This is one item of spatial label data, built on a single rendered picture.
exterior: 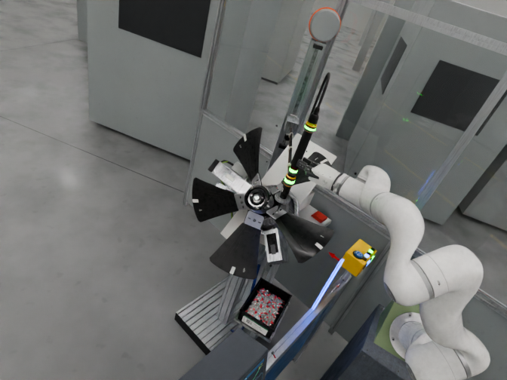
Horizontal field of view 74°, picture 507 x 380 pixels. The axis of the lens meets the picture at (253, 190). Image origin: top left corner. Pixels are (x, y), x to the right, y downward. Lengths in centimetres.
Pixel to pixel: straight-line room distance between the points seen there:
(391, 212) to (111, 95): 355
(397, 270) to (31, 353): 204
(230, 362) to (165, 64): 306
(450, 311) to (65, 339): 204
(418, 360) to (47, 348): 193
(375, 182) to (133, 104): 318
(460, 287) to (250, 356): 54
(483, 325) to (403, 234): 140
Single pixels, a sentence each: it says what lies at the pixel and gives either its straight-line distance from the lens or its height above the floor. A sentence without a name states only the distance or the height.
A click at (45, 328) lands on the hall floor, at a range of 248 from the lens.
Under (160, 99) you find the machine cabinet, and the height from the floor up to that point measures 63.
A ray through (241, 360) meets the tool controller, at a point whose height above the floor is 125.
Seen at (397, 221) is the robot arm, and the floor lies 164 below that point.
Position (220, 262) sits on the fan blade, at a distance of 152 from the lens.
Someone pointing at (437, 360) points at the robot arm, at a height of 128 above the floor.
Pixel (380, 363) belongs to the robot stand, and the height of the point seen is 93.
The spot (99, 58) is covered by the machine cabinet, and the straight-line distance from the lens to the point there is 405.
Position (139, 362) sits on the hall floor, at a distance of 232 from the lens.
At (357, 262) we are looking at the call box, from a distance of 167.
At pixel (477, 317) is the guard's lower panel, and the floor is 87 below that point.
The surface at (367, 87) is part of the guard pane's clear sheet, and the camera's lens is 197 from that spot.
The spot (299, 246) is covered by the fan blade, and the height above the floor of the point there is 117.
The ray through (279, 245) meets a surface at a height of 104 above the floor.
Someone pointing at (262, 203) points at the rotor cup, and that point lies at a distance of 148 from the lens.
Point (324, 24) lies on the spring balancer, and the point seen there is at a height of 189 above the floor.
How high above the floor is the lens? 208
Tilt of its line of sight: 34 degrees down
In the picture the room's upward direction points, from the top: 18 degrees clockwise
